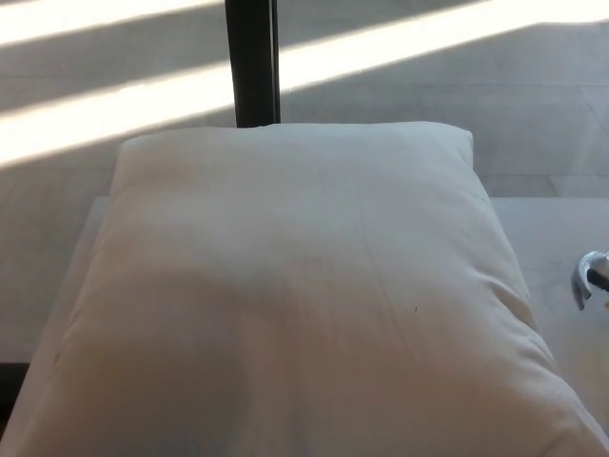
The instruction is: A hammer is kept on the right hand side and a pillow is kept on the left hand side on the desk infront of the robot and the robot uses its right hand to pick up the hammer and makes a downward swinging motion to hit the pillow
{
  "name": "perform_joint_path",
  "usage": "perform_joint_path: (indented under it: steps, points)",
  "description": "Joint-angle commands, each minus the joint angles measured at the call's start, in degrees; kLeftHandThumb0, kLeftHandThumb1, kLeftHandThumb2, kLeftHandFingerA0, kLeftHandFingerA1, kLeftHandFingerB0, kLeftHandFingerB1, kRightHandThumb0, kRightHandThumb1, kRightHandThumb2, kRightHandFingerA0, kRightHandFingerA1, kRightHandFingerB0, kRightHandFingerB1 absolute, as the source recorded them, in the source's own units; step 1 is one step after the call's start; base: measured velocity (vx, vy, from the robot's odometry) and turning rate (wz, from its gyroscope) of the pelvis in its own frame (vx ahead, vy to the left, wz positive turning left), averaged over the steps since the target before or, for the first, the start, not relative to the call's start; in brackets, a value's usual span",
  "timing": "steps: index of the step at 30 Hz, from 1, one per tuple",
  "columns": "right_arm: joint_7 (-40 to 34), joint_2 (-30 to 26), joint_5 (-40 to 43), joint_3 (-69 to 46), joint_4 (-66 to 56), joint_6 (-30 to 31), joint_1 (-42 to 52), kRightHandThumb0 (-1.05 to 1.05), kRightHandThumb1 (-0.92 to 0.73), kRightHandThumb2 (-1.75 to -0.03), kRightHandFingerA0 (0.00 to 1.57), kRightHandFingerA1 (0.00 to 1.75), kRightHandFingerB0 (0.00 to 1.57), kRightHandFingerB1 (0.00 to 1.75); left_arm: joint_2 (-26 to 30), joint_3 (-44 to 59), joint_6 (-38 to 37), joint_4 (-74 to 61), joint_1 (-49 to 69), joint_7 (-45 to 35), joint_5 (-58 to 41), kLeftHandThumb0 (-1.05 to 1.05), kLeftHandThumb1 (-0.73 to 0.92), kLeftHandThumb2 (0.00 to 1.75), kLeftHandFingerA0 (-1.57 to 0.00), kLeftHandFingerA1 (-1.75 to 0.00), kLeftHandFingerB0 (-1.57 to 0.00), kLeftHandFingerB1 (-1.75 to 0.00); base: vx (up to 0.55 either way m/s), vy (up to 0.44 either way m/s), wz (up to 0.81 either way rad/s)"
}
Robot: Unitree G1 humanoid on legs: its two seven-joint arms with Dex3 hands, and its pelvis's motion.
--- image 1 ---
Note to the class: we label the white pillow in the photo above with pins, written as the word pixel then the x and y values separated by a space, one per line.
pixel 295 295

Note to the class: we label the black vertical post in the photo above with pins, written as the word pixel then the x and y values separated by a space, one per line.
pixel 252 62

